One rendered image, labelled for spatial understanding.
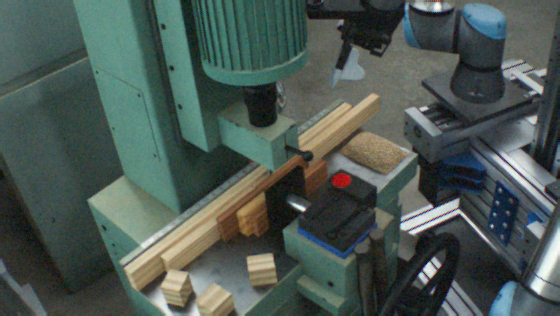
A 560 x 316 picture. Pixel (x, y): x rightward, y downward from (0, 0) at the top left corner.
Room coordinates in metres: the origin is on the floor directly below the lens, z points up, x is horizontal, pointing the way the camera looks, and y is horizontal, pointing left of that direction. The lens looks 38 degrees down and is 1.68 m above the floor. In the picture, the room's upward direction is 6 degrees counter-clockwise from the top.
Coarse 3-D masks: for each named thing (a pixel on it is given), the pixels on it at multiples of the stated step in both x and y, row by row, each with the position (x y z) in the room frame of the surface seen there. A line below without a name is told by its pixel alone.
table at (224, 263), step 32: (352, 160) 0.92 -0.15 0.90; (416, 160) 0.91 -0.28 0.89; (320, 192) 0.83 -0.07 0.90; (384, 192) 0.83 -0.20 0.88; (288, 224) 0.76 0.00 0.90; (224, 256) 0.69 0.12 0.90; (288, 256) 0.68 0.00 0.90; (224, 288) 0.62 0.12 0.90; (256, 288) 0.61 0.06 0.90; (288, 288) 0.63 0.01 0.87; (320, 288) 0.62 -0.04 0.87
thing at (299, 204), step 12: (300, 168) 0.80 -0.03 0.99; (288, 180) 0.77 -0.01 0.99; (300, 180) 0.79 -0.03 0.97; (264, 192) 0.75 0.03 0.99; (276, 192) 0.75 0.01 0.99; (288, 192) 0.77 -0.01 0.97; (300, 192) 0.79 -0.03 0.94; (276, 204) 0.75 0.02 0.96; (288, 204) 0.76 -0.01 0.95; (300, 204) 0.74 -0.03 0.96; (276, 216) 0.75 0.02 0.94; (288, 216) 0.77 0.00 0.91; (276, 228) 0.74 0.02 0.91
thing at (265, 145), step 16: (224, 112) 0.89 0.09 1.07; (240, 112) 0.88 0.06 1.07; (224, 128) 0.88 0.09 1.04; (240, 128) 0.84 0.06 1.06; (256, 128) 0.83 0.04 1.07; (272, 128) 0.82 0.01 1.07; (288, 128) 0.82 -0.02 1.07; (240, 144) 0.85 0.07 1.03; (256, 144) 0.82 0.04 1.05; (272, 144) 0.79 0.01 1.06; (288, 144) 0.82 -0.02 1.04; (256, 160) 0.82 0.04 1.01; (272, 160) 0.79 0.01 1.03; (288, 160) 0.81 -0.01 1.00
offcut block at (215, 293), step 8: (208, 288) 0.59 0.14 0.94; (216, 288) 0.59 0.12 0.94; (200, 296) 0.58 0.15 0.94; (208, 296) 0.58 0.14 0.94; (216, 296) 0.57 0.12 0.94; (224, 296) 0.57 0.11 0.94; (200, 304) 0.56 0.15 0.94; (208, 304) 0.56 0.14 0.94; (216, 304) 0.56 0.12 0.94; (224, 304) 0.56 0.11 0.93; (232, 304) 0.58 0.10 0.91; (200, 312) 0.57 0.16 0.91; (208, 312) 0.55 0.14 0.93; (216, 312) 0.55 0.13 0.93; (224, 312) 0.56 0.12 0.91
